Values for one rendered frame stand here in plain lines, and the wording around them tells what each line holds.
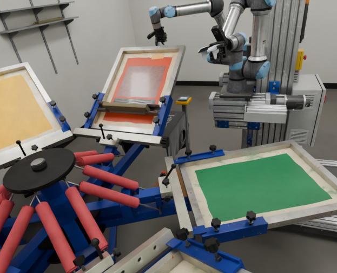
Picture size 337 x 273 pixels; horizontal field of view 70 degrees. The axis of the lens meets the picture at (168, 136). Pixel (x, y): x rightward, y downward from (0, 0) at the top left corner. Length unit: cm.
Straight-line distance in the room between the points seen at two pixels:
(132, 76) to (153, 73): 19
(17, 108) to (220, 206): 162
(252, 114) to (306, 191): 59
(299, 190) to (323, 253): 107
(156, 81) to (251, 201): 109
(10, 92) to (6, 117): 24
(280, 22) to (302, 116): 68
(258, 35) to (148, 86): 83
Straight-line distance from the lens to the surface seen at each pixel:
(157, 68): 197
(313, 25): 519
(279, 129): 215
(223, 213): 130
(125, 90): 196
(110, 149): 162
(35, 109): 212
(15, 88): 230
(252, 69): 170
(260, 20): 165
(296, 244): 247
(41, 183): 115
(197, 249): 87
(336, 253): 252
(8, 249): 118
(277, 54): 194
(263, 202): 138
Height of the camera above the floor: 194
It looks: 31 degrees down
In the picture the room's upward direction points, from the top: 8 degrees counter-clockwise
